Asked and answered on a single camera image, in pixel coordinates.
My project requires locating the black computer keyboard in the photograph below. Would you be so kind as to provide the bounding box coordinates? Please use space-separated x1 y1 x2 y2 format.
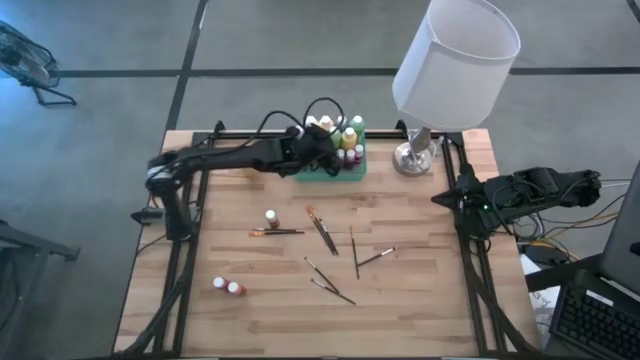
548 282 640 360

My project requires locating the green translucent plastic tray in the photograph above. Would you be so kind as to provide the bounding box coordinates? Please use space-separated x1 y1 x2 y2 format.
291 128 368 183

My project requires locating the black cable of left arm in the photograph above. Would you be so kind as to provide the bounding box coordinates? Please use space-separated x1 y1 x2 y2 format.
252 97 347 151

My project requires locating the black monitor stand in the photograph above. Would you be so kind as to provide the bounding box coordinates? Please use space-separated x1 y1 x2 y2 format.
524 253 609 294

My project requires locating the grey computer monitor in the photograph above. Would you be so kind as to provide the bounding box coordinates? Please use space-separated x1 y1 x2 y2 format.
599 160 640 297

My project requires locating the silver table lamp white shade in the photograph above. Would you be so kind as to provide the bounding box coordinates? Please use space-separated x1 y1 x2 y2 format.
391 0 522 177

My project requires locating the black power adapter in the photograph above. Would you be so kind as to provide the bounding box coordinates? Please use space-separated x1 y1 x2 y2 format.
524 243 569 267

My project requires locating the black floor fan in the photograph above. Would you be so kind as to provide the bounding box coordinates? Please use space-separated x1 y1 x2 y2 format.
0 19 79 107

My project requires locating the white paper sheet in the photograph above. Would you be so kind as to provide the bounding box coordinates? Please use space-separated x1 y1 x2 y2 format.
519 252 564 335

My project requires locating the yellow floor cable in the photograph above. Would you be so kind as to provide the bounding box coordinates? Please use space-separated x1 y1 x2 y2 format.
519 212 621 262

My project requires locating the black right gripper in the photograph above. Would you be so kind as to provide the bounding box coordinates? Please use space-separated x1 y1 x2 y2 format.
431 163 496 236

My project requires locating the black side table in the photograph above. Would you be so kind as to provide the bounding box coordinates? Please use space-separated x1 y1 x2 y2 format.
0 218 81 360

